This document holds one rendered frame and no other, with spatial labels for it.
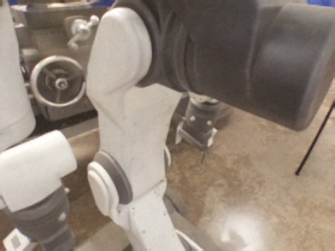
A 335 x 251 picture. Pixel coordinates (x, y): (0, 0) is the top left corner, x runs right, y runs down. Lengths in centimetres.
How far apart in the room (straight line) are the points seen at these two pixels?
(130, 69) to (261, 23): 14
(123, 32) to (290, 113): 18
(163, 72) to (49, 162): 18
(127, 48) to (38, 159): 18
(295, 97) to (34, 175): 30
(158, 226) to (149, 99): 39
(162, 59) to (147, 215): 46
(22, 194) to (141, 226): 37
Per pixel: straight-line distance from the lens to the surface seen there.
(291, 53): 19
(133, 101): 38
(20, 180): 32
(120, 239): 94
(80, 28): 87
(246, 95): 21
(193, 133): 64
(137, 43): 25
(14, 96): 24
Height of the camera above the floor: 100
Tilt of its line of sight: 33 degrees down
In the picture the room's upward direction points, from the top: 1 degrees clockwise
